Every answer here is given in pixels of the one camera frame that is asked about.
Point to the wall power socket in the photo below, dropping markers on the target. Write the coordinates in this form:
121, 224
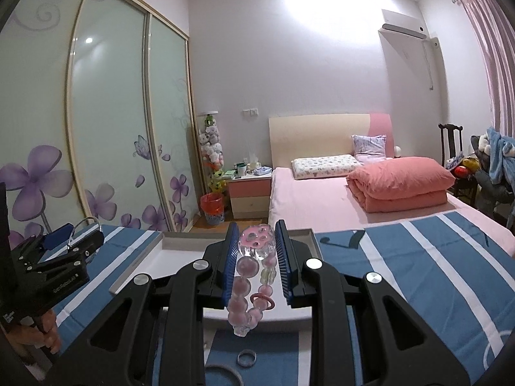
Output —
252, 112

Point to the red waste bin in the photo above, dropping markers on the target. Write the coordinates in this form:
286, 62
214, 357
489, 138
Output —
212, 205

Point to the silver bangle with pearl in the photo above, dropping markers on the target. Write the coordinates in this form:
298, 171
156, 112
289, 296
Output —
82, 230

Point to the purple floral pillow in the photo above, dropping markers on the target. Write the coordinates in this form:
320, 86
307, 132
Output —
368, 149

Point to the left hand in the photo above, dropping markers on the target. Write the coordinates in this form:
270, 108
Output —
22, 336

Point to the plush toy tower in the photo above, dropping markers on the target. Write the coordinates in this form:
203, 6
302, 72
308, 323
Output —
211, 152

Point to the sliding wardrobe with flowers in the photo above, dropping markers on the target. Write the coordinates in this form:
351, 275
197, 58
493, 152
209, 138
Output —
96, 116

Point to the white patterned pillow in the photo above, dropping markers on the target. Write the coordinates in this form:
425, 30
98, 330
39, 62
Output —
324, 167

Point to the pink curtain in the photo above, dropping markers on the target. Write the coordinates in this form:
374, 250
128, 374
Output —
495, 36

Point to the dark wooden chair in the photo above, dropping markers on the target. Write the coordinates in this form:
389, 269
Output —
465, 186

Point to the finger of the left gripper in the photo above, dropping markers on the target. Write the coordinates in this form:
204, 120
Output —
57, 237

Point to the grey cardboard tray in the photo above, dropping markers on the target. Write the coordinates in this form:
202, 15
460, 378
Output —
170, 252

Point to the blue striped table cloth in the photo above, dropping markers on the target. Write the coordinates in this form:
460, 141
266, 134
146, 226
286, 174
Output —
419, 302

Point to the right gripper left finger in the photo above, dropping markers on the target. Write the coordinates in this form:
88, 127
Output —
222, 257

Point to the folded pink duvet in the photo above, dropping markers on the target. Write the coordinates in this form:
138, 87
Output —
401, 184

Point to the pink white nightstand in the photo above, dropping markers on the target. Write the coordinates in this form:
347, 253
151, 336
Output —
250, 196

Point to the black white mug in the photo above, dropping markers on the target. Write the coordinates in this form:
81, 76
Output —
241, 169

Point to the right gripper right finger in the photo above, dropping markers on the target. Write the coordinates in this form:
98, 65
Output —
291, 256

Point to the pink bed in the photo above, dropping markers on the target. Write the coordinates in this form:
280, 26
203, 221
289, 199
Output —
327, 205

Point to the white air conditioner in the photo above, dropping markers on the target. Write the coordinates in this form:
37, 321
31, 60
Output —
403, 24

